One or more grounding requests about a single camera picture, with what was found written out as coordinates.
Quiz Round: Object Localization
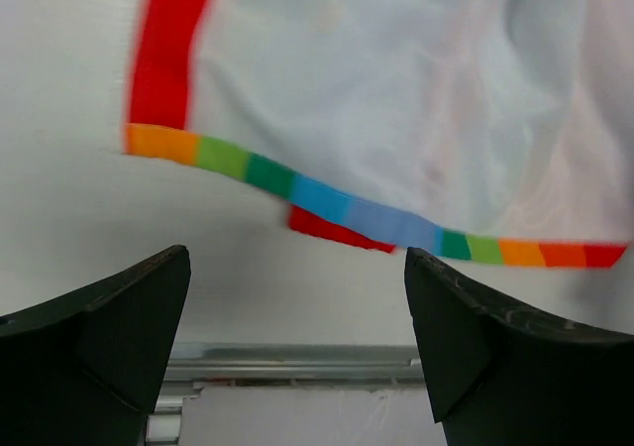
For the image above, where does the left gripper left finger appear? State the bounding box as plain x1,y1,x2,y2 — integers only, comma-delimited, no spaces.
1,245,191,445

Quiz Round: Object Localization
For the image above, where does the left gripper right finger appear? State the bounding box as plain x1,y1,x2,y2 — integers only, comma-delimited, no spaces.
404,249,633,446

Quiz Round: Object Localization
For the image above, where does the red rainbow kids jacket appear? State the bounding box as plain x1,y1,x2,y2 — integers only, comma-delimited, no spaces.
124,0,633,269

